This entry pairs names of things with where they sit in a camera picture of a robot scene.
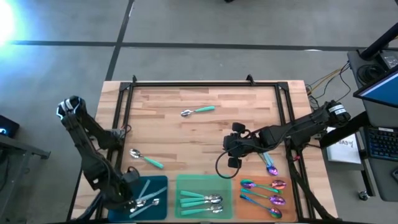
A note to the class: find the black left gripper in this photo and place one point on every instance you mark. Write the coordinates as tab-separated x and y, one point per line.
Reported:
119	193

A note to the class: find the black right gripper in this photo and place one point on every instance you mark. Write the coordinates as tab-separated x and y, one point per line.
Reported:
242	144

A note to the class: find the rainbow metal spoon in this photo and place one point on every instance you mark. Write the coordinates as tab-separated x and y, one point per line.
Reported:
276	213
247	183
279	184
276	200
272	170

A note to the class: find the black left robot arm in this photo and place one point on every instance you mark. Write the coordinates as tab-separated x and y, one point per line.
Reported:
90	155

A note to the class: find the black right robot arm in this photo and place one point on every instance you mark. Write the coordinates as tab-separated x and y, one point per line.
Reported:
304	127

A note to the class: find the dark blue plastic tray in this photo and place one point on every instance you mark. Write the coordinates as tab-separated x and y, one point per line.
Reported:
155	183

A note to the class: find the green plastic tray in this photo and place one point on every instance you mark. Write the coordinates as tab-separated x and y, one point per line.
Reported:
202	183

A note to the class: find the orange plastic tray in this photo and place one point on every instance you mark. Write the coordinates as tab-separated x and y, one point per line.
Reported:
292	199

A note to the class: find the white paper sheet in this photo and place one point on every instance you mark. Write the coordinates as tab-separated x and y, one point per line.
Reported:
342	152

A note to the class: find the black diagonal bar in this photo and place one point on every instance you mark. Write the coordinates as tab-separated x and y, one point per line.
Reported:
345	130

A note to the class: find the grey metal bench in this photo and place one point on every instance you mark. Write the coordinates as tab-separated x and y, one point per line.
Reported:
18	146

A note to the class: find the cart caster wheel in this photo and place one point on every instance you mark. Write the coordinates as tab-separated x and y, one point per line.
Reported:
363	196

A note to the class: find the grey computer cart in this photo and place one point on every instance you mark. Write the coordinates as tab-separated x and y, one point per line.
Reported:
374	115

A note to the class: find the black backlit keyboard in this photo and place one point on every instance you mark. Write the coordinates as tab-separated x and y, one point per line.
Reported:
382	143

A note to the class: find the black device with blue light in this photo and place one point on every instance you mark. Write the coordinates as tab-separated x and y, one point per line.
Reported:
9	124

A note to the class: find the computer monitor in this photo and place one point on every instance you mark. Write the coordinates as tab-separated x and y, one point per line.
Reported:
382	90

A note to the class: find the black power adapter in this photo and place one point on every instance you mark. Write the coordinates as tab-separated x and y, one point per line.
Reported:
390	59

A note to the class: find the black monitor pole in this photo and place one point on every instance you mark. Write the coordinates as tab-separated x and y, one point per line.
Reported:
379	42

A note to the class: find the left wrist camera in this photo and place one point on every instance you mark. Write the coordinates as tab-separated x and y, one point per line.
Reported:
132	178

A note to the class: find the black metal table frame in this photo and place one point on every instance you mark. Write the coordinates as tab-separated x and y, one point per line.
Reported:
202	84

